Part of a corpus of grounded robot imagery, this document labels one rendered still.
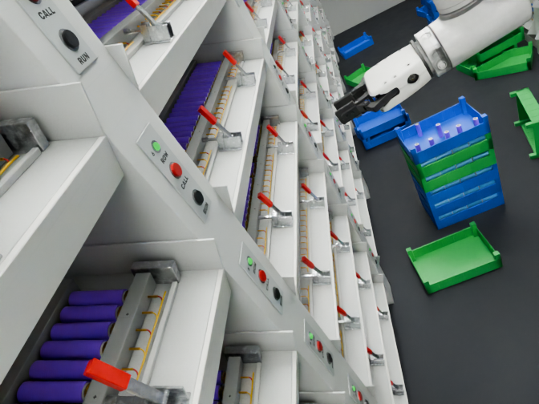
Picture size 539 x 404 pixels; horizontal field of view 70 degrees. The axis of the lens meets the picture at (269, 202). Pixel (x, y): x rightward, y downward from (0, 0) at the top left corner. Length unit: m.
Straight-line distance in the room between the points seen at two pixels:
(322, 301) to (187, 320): 0.49
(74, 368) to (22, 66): 0.27
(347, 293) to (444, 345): 0.60
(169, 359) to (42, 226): 0.19
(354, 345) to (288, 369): 0.46
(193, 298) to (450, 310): 1.35
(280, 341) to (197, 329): 0.19
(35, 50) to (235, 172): 0.34
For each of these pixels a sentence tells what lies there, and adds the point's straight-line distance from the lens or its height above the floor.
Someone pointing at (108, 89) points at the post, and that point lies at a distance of 0.42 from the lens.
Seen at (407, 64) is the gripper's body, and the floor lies 1.12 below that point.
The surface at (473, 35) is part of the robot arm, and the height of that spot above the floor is 1.13.
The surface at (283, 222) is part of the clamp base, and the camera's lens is 0.77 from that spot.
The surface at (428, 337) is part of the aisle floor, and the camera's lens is 1.65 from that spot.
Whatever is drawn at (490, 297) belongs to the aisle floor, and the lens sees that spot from 1.70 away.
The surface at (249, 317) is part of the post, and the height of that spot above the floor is 1.05.
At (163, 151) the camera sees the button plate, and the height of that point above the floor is 1.29.
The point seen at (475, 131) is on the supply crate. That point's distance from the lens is 1.70.
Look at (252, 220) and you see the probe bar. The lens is 0.76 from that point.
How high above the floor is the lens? 1.43
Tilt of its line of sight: 33 degrees down
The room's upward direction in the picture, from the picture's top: 34 degrees counter-clockwise
